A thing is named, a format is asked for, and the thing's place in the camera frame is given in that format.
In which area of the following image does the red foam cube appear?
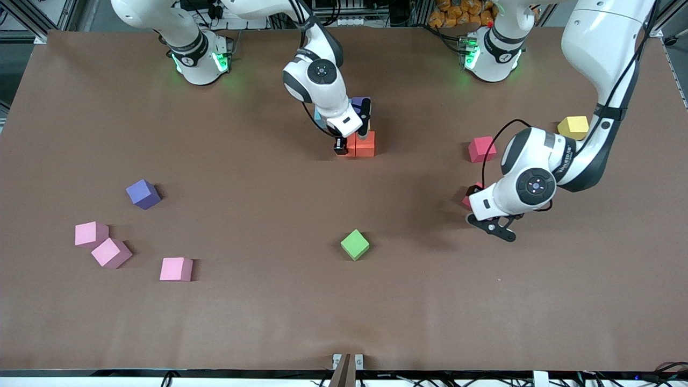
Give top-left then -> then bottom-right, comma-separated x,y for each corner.
461,183 -> 484,210
467,135 -> 497,163

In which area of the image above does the green foam cube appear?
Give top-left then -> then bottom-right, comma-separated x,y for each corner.
340,229 -> 370,262

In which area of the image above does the yellow foam cube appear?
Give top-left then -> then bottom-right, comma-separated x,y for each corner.
557,116 -> 591,141

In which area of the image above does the bag of orange snacks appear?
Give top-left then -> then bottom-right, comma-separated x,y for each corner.
428,0 -> 495,28

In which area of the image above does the large paper table cover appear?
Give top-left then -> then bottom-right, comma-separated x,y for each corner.
0,26 -> 688,371

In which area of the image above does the pink foam cube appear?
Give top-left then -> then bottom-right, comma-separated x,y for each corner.
159,257 -> 194,282
74,221 -> 110,248
90,237 -> 133,269

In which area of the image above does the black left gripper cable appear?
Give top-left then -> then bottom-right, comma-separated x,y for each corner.
482,118 -> 533,189

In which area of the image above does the metal bracket with post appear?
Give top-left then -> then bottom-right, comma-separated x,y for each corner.
329,353 -> 364,387

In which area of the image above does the aluminium frame profile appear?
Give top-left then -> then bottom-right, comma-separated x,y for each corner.
0,0 -> 89,44
648,0 -> 688,46

